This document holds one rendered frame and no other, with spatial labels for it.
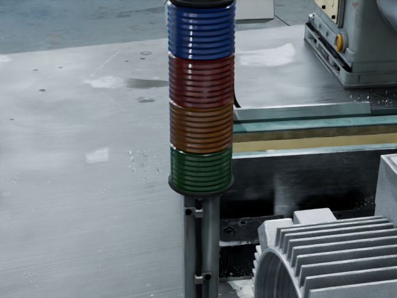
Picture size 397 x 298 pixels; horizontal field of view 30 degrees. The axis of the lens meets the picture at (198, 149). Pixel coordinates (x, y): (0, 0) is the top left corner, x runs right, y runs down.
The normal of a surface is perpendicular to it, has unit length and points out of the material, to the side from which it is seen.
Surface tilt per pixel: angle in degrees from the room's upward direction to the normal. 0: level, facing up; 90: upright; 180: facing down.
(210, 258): 90
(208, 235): 90
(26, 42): 0
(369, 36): 90
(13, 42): 0
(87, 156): 0
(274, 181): 90
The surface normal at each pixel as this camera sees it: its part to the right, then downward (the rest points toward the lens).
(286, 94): 0.00, -0.89
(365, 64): 0.13, 0.45
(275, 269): 0.18, 0.73
